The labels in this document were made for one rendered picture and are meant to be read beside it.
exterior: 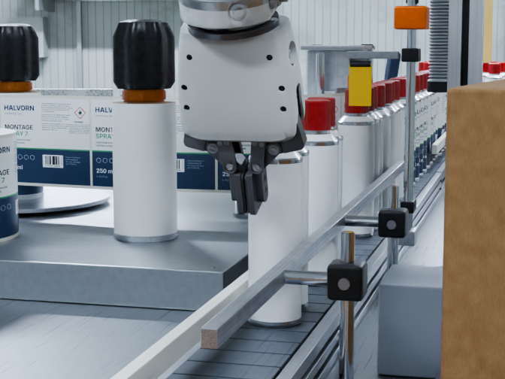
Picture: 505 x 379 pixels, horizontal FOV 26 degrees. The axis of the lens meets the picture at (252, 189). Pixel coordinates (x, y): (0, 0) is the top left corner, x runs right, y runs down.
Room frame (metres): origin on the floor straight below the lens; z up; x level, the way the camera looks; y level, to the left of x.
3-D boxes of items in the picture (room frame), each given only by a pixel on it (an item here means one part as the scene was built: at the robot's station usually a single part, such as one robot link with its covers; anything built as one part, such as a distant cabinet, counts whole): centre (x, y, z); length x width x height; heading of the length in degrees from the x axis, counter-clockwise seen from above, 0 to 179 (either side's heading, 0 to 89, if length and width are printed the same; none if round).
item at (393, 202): (1.17, -0.13, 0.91); 0.07 x 0.03 x 0.17; 76
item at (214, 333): (1.22, -0.11, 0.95); 1.07 x 0.01 x 0.01; 166
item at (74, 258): (1.74, 0.26, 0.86); 0.80 x 0.67 x 0.05; 166
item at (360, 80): (1.45, -0.14, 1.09); 0.03 x 0.01 x 0.06; 76
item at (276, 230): (1.03, -0.02, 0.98); 0.05 x 0.05 x 0.20
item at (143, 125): (1.50, 0.15, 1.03); 0.09 x 0.09 x 0.30
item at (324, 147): (1.21, -0.07, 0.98); 0.05 x 0.05 x 0.20
